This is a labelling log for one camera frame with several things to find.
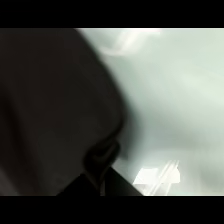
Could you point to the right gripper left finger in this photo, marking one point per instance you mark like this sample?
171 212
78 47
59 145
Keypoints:
81 187

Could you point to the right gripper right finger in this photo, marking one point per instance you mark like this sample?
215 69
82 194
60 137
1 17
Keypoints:
118 185

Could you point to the black garment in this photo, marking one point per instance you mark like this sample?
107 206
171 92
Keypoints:
50 100

